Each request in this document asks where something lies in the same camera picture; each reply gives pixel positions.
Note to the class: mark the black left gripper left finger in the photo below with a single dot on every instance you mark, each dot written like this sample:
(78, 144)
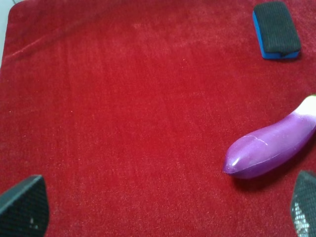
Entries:
(24, 209)

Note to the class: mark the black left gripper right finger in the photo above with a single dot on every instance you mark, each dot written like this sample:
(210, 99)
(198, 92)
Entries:
(303, 204)

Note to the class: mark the purple toy eggplant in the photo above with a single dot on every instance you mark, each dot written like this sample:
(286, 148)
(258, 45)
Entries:
(265, 149)

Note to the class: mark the red velvet table cloth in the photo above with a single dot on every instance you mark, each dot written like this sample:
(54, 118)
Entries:
(127, 108)

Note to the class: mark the blue black board eraser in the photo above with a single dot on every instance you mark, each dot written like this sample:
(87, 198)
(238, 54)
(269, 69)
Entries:
(275, 30)

